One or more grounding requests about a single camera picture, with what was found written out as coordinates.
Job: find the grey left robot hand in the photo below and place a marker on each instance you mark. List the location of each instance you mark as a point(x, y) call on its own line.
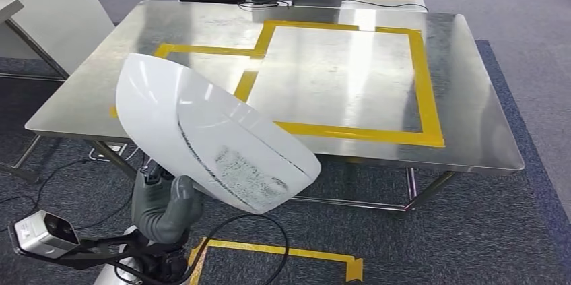
point(158, 211)

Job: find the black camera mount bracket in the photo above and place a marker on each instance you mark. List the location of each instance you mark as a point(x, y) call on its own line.
point(82, 254)

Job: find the steel workbench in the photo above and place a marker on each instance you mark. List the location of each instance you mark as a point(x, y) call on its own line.
point(468, 95)

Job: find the white curved car body part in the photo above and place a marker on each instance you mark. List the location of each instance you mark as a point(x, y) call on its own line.
point(200, 131)

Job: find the large yellow tape rectangle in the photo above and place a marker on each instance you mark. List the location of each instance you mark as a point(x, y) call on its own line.
point(424, 86)

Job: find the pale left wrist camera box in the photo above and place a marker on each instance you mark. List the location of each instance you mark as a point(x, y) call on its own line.
point(44, 234)

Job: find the white power strip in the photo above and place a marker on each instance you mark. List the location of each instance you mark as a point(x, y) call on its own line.
point(111, 149)

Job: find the yellow floor tape square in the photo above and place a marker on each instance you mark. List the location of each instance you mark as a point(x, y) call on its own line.
point(267, 249)

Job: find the small yellow tape rectangle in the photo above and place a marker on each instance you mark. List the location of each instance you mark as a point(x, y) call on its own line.
point(209, 50)

